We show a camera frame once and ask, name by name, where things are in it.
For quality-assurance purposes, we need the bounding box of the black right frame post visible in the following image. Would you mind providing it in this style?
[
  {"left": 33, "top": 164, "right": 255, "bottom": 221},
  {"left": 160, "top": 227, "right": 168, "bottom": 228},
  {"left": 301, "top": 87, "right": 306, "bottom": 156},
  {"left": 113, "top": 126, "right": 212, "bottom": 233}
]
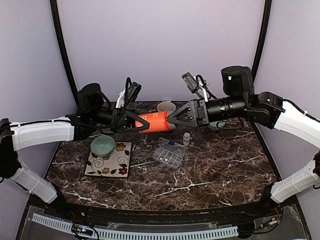
[{"left": 251, "top": 0, "right": 272, "bottom": 81}]

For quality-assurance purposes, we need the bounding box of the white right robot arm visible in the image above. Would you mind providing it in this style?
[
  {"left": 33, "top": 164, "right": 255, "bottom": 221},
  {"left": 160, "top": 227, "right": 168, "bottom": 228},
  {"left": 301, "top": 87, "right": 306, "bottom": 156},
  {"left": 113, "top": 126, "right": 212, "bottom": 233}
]
[{"left": 167, "top": 65, "right": 320, "bottom": 217}]

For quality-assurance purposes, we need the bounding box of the black frame post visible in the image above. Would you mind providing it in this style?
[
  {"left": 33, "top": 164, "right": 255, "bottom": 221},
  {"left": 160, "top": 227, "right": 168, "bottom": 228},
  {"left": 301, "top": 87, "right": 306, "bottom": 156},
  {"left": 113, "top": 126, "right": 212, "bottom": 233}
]
[
  {"left": 49, "top": 0, "right": 79, "bottom": 106},
  {"left": 251, "top": 0, "right": 272, "bottom": 81}
]

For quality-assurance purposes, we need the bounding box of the small white dropper bottle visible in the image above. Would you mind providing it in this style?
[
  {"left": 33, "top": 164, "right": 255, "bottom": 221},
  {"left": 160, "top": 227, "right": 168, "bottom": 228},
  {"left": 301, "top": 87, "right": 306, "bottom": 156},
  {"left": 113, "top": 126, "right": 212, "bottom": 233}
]
[{"left": 182, "top": 132, "right": 191, "bottom": 146}]

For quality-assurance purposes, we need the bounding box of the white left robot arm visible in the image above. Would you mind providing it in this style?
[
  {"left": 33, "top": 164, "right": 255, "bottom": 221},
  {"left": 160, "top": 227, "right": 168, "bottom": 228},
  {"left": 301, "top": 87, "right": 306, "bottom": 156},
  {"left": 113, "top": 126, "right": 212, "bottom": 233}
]
[{"left": 0, "top": 79, "right": 150, "bottom": 218}]

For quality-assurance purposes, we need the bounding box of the black front table rail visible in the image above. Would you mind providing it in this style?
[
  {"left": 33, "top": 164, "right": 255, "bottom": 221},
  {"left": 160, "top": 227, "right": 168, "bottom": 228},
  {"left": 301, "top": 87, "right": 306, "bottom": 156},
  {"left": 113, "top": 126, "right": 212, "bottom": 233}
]
[{"left": 44, "top": 199, "right": 283, "bottom": 227}]

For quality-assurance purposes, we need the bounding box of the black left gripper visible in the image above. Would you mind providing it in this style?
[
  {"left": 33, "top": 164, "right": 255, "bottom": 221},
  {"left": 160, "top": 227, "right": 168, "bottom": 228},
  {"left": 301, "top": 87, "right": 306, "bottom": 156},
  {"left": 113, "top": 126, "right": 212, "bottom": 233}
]
[{"left": 90, "top": 106, "right": 157, "bottom": 135}]

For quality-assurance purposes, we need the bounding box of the white ceramic mug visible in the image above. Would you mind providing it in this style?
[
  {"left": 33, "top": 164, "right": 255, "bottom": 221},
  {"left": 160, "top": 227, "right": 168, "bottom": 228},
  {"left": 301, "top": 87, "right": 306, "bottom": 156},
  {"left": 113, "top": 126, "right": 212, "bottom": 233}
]
[{"left": 157, "top": 101, "right": 176, "bottom": 112}]

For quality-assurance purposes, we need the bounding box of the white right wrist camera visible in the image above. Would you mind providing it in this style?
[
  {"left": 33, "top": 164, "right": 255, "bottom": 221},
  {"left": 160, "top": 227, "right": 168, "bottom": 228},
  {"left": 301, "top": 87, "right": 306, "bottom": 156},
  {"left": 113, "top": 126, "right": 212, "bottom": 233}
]
[{"left": 181, "top": 72, "right": 213, "bottom": 102}]

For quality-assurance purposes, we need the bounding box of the orange bottle with grey lid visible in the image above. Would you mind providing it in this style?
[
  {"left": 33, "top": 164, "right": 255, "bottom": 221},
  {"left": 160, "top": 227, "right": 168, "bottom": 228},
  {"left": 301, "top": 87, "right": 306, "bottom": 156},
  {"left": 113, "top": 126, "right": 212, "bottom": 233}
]
[{"left": 139, "top": 111, "right": 177, "bottom": 134}]

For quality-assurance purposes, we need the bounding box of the green bowl right side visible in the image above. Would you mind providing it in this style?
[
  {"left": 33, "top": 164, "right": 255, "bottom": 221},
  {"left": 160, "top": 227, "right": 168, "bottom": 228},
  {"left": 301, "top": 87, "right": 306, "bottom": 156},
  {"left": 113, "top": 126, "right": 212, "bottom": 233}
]
[{"left": 207, "top": 121, "right": 226, "bottom": 131}]

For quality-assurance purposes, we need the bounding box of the white slotted cable duct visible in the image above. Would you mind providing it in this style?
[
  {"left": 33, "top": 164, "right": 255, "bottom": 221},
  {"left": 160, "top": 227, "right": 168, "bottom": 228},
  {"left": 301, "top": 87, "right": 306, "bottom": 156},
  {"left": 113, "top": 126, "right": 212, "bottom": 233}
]
[{"left": 31, "top": 213, "right": 239, "bottom": 240}]

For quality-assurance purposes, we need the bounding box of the black left frame post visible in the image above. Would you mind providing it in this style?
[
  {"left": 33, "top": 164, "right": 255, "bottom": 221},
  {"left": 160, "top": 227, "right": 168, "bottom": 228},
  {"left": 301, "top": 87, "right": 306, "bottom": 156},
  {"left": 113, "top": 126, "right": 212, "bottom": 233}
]
[{"left": 49, "top": 0, "right": 79, "bottom": 106}]

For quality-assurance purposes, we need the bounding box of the green bowl on plate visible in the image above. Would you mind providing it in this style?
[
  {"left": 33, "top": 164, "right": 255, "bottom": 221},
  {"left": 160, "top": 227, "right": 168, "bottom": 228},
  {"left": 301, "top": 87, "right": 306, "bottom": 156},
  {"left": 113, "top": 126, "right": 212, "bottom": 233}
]
[{"left": 90, "top": 135, "right": 116, "bottom": 157}]

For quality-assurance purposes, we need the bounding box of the floral square plate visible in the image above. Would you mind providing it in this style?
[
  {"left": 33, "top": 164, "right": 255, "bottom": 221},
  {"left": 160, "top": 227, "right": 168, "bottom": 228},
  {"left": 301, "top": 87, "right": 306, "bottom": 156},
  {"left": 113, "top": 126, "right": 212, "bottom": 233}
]
[{"left": 84, "top": 141, "right": 133, "bottom": 179}]

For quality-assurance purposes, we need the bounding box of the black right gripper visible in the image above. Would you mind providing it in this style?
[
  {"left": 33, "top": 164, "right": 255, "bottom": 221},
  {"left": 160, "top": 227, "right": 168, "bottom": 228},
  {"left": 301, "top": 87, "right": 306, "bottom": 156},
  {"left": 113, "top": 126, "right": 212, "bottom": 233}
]
[{"left": 165, "top": 96, "right": 246, "bottom": 130}]

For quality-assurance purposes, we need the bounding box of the clear plastic pill organizer box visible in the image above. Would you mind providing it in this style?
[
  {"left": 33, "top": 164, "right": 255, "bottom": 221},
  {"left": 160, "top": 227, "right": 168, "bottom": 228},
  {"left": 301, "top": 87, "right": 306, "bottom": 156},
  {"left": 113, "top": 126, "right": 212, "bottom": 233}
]
[{"left": 152, "top": 137, "right": 186, "bottom": 169}]

